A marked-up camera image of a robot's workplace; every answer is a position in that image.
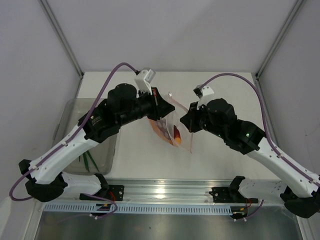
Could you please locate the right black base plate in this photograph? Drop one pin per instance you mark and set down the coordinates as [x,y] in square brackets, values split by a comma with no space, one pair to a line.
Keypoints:
[228,195]

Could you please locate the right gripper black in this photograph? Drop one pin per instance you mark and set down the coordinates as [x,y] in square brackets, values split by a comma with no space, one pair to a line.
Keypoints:
[190,119]

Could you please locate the clear plastic bin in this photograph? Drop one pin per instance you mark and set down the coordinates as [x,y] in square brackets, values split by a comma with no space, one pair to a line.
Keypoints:
[100,158]

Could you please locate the right aluminium frame post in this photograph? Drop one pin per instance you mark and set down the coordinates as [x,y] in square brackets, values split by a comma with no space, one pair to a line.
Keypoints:
[280,36]

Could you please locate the orange papaya slice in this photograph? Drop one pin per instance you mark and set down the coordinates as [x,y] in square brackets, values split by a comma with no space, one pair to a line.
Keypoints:
[166,131]

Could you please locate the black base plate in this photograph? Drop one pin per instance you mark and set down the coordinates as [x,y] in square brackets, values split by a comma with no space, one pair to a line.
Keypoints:
[114,193]
[228,195]

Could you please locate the left aluminium frame post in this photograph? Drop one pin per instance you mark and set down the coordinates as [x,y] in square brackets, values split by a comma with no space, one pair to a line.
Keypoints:
[49,13]

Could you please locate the aluminium frame post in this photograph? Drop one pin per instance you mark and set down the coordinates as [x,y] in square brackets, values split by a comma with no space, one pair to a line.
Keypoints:
[49,13]
[280,36]

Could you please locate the aluminium mounting rail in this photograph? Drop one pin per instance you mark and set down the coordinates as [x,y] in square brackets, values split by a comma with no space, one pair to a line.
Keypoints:
[175,191]

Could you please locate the white slotted cable duct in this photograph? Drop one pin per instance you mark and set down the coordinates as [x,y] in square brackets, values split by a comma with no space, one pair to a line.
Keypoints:
[134,208]

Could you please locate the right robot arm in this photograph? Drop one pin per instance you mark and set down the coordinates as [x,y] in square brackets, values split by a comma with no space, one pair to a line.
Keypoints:
[298,188]

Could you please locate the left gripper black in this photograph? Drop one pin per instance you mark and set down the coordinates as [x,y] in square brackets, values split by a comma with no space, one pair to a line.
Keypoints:
[160,106]

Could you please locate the clear zip top bag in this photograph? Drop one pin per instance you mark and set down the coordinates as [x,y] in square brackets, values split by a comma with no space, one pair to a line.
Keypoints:
[174,118]

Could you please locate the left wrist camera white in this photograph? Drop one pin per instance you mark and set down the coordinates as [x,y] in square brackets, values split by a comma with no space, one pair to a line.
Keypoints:
[143,80]

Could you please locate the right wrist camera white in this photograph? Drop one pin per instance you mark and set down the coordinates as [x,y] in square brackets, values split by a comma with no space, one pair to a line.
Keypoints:
[205,95]

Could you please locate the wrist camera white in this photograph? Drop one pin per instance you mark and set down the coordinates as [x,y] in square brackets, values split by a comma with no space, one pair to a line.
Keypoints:
[205,95]
[143,80]

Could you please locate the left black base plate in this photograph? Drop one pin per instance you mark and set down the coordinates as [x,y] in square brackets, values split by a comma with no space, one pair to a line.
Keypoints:
[114,193]

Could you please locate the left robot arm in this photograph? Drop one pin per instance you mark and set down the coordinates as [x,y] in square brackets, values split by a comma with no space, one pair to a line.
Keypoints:
[124,104]

